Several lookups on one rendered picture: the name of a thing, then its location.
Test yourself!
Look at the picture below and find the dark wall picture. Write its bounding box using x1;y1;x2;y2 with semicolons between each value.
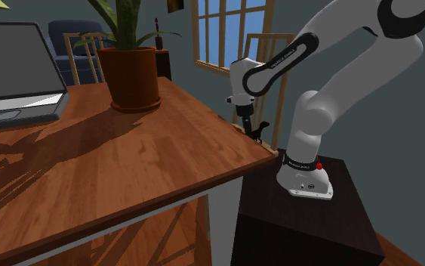
166;0;185;14

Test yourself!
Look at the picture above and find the blue armchair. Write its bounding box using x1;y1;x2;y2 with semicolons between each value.
47;20;107;87

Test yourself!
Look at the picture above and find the light wooden chair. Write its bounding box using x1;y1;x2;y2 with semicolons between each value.
62;32;107;87
232;32;295;153

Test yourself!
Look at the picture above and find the window with wooden frame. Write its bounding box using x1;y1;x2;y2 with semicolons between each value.
190;0;276;79

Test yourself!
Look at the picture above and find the green plant in brown pot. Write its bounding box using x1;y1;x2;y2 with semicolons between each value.
72;0;182;114

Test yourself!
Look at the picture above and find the dark wooden side cabinet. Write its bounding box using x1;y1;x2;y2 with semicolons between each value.
153;17;173;82

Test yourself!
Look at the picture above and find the grey open laptop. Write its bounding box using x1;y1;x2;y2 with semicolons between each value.
0;21;71;132

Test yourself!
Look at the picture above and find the dark robot stand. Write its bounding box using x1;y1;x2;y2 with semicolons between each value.
229;148;387;266

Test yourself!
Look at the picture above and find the wooden table with white frame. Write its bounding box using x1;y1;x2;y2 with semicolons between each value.
0;76;279;266

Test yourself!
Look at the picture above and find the dark dinosaur toy figure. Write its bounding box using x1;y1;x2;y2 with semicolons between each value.
251;120;271;145

